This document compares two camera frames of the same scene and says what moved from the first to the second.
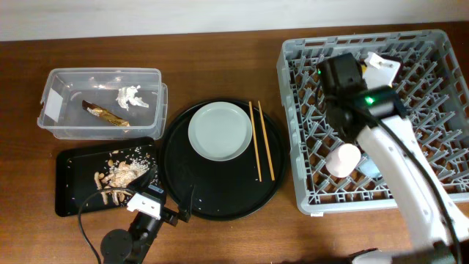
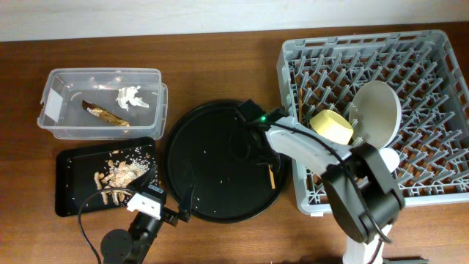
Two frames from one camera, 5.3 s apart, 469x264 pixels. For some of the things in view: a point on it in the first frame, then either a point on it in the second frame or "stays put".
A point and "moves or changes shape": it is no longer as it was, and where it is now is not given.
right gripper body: x=331 y=118 to x=262 y=155
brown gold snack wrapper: x=99 y=111 stays put
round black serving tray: x=228 y=190 stays put
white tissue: x=127 y=94 stays put
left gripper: x=184 y=213 stays put
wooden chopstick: x=250 y=111 moves or changes shape
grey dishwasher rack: x=436 y=105 stays put
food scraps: x=116 y=180 stays put
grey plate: x=220 y=131 moves or changes shape
